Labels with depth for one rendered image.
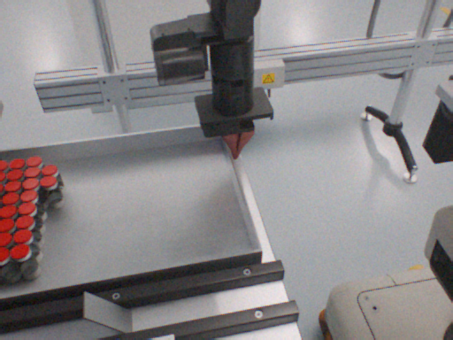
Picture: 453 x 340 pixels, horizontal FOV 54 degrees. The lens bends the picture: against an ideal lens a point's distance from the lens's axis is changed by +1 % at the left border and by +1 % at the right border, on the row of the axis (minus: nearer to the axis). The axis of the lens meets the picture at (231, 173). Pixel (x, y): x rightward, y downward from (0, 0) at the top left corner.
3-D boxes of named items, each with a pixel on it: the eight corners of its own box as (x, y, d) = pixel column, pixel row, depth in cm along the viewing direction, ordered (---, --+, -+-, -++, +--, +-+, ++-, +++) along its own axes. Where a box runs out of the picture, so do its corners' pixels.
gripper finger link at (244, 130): (201, 147, 71) (195, 98, 64) (244, 140, 72) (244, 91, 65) (208, 176, 66) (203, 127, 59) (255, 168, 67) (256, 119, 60)
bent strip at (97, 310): (95, 343, 49) (82, 318, 45) (95, 319, 51) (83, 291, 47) (220, 317, 51) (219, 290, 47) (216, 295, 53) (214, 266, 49)
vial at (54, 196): (49, 210, 63) (38, 188, 60) (49, 198, 64) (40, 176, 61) (65, 207, 63) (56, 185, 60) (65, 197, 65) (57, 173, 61)
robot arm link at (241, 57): (260, 34, 53) (247, 12, 56) (203, 42, 51) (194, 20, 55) (259, 84, 57) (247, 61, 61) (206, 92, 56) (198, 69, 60)
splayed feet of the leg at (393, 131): (403, 185, 189) (413, 161, 179) (356, 115, 224) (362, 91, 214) (421, 182, 190) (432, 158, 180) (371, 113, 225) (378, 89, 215)
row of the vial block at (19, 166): (2, 285, 54) (-13, 264, 51) (20, 181, 67) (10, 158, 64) (21, 282, 55) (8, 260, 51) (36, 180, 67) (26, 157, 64)
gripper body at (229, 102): (195, 106, 65) (189, 61, 60) (262, 96, 66) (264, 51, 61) (202, 134, 60) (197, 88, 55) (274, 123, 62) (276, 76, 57)
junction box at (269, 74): (251, 91, 159) (252, 69, 153) (248, 83, 163) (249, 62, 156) (283, 88, 161) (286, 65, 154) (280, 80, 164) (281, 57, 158)
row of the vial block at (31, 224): (21, 282, 55) (8, 259, 51) (36, 179, 67) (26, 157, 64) (41, 278, 55) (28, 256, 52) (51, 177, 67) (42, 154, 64)
